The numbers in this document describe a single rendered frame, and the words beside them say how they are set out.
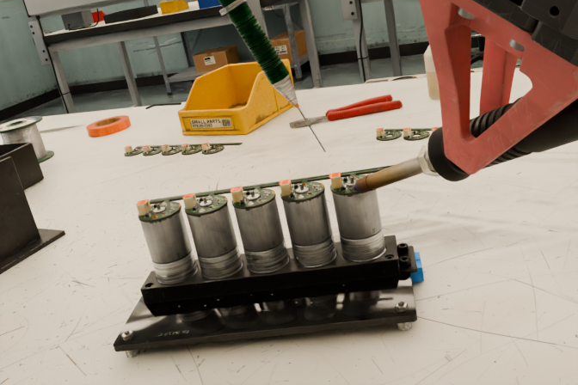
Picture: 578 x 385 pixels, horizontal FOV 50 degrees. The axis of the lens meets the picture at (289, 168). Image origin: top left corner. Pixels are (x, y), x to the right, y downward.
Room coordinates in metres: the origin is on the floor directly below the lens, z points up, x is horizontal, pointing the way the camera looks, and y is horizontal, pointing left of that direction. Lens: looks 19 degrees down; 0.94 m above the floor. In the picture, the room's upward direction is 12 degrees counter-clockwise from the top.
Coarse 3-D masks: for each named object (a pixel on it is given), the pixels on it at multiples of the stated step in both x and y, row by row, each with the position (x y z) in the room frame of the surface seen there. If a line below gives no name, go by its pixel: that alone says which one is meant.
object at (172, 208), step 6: (156, 204) 0.34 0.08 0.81; (168, 204) 0.34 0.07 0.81; (174, 204) 0.34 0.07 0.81; (180, 204) 0.34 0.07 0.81; (168, 210) 0.33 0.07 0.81; (174, 210) 0.33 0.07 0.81; (180, 210) 0.33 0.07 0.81; (138, 216) 0.33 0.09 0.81; (144, 216) 0.33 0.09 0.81; (150, 216) 0.33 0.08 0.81; (162, 216) 0.32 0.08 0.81; (168, 216) 0.32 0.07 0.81; (150, 222) 0.32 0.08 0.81
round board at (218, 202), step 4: (212, 196) 0.34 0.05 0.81; (216, 196) 0.34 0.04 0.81; (220, 196) 0.34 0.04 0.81; (224, 196) 0.34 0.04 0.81; (200, 200) 0.34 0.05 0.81; (212, 200) 0.33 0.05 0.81; (216, 200) 0.33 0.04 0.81; (220, 200) 0.33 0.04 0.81; (224, 200) 0.33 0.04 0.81; (196, 204) 0.33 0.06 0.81; (212, 204) 0.33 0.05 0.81; (216, 204) 0.33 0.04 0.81; (220, 204) 0.32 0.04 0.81; (224, 204) 0.32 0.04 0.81; (184, 208) 0.33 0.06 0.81; (192, 208) 0.32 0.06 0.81; (196, 208) 0.32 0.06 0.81; (200, 208) 0.32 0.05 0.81; (204, 208) 0.32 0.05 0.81; (208, 208) 0.32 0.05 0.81; (212, 208) 0.32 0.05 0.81; (216, 208) 0.32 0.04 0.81; (220, 208) 0.32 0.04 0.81; (188, 212) 0.32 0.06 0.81; (192, 212) 0.32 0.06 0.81; (196, 212) 0.32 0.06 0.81; (200, 212) 0.32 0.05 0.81; (204, 212) 0.32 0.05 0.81; (208, 212) 0.32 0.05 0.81
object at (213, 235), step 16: (224, 208) 0.32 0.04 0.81; (192, 224) 0.32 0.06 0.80; (208, 224) 0.32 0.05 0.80; (224, 224) 0.32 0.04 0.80; (208, 240) 0.32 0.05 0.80; (224, 240) 0.32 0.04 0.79; (208, 256) 0.32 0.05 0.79; (224, 256) 0.32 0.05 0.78; (240, 256) 0.33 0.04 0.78; (208, 272) 0.32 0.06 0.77; (224, 272) 0.32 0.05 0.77
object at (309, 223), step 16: (288, 208) 0.31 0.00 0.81; (304, 208) 0.31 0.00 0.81; (320, 208) 0.31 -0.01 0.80; (288, 224) 0.32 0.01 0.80; (304, 224) 0.31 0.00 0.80; (320, 224) 0.31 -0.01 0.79; (304, 240) 0.31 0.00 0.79; (320, 240) 0.31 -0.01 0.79; (304, 256) 0.31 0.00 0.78; (320, 256) 0.31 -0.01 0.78
